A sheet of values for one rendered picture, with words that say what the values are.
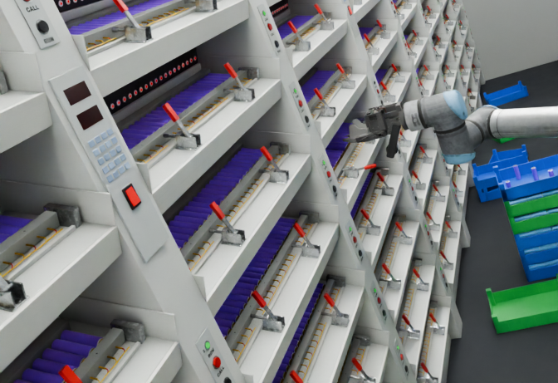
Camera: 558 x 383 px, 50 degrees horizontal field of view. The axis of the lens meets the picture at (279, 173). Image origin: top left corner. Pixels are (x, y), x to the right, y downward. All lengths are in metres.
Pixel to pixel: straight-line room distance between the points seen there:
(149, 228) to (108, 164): 0.11
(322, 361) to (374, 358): 0.31
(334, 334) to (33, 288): 0.88
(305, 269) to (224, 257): 0.33
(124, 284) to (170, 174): 0.19
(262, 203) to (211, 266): 0.24
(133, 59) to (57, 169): 0.23
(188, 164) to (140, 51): 0.20
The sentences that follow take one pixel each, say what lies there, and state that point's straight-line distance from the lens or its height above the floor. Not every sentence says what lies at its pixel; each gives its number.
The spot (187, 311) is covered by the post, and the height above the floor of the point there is 1.17.
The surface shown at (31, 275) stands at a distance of 0.78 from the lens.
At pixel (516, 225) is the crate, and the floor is 0.28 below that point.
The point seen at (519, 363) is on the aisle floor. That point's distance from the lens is 2.42.
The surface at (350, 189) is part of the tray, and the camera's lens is 1.70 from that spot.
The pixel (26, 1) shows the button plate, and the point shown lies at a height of 1.66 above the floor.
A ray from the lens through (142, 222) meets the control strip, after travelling 0.88.
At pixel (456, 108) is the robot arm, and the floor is 1.05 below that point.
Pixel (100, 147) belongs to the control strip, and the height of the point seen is 1.45.
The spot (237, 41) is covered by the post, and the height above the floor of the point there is 1.46.
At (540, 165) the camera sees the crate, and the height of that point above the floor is 0.43.
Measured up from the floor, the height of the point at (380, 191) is 0.78.
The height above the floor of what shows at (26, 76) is 1.58.
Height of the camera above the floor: 1.57
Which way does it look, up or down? 17 degrees down
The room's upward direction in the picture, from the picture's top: 23 degrees counter-clockwise
